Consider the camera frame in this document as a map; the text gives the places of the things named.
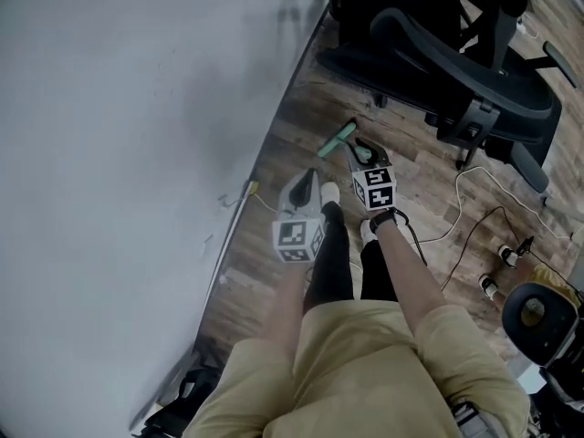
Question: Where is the person's right leg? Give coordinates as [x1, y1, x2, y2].
[359, 238, 399, 303]

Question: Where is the grey backpack strap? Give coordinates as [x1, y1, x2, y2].
[450, 401, 503, 438]

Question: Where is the black floor cable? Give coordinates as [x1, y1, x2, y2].
[440, 205, 535, 291]

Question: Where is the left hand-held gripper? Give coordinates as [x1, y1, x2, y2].
[272, 167, 327, 265]

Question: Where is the person's white right shoe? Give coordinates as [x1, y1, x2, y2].
[359, 218, 381, 244]

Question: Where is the black wrist watch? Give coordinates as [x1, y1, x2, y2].
[368, 207, 399, 235]

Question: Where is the person's left forearm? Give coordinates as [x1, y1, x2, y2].
[262, 261, 308, 353]

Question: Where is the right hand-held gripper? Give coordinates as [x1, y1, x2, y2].
[344, 138, 398, 212]

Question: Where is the person's khaki shirt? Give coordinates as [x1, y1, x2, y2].
[182, 298, 533, 438]

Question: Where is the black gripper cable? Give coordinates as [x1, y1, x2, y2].
[395, 210, 429, 266]

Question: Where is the green broom with grey handle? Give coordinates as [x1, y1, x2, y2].
[318, 122, 374, 164]

